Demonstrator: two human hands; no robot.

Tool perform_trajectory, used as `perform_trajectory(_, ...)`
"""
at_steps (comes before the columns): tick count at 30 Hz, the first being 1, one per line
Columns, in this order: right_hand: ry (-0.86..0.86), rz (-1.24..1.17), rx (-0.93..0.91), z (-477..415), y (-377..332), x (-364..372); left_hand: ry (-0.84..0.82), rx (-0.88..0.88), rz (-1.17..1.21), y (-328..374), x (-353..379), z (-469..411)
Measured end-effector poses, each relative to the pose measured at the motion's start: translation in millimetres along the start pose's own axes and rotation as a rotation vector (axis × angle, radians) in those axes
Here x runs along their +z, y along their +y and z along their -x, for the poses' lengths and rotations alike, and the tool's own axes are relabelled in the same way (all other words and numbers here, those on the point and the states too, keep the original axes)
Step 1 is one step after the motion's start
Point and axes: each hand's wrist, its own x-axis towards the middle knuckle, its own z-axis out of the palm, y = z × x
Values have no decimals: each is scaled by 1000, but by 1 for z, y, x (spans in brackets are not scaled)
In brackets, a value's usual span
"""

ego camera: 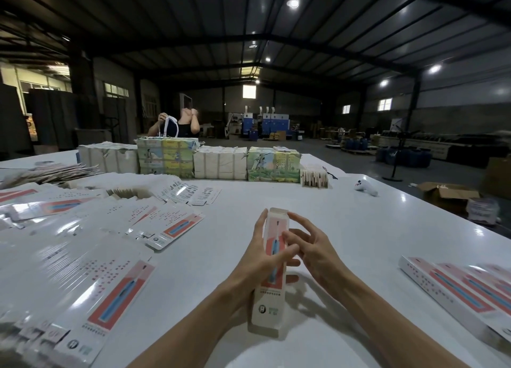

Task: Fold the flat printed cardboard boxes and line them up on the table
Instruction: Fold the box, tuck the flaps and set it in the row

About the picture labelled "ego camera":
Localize person's left hand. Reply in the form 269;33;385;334
226;210;303;303

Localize person's right hand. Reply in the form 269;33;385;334
286;212;354;291

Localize toothbrush carton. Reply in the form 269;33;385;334
249;207;290;338

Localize pile of carton blanks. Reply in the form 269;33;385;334
0;172;221;368

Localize person's right forearm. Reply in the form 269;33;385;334
331;266;468;368

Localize person's left forearm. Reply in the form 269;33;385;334
131;274;249;368

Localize small beige card stack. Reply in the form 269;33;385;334
302;170;330;188

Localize small white object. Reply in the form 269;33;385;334
355;179;380;197

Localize green printed carton bundle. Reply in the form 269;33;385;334
246;146;302;183

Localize row of white cartons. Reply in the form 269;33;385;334
193;146;249;180
77;142;139;174

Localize black floor stand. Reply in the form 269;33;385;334
383;116;424;182

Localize blue bins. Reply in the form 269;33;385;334
375;146;432;169

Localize blue machine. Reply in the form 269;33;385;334
242;112;290;140

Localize green yellow carton bundle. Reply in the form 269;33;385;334
136;136;199;179

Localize open cardboard box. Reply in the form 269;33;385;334
418;182;480;215

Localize white plastic bags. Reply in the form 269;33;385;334
467;198;501;225

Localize tall cardboard box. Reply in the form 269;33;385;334
483;156;511;199

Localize grey crate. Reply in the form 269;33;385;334
74;128;113;146

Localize pile of grey flat sheets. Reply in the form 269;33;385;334
0;163;101;189

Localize dark grey cabinet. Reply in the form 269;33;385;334
28;88;77;151

